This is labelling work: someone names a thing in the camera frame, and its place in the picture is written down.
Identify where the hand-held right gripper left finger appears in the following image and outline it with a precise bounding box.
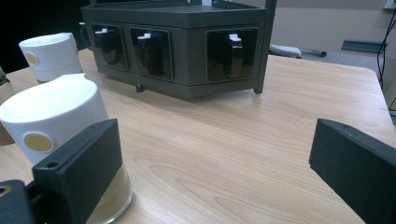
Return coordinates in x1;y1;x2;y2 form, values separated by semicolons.
32;118;124;224

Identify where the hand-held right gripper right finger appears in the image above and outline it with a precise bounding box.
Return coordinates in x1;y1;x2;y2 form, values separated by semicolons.
308;118;396;224

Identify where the white-lid jar of pale spice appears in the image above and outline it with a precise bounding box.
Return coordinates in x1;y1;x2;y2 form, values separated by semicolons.
0;73;134;224

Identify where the white-lid jar of brown spice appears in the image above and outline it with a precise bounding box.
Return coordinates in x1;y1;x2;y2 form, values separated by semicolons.
18;32;84;84

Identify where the white object on floor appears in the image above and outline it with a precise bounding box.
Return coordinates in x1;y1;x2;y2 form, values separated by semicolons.
268;44;328;60

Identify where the black cable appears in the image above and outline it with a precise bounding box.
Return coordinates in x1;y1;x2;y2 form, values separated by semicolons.
375;8;396;90

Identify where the dark grey corner rack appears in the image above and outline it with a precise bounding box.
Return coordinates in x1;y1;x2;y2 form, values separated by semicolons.
79;0;278;103

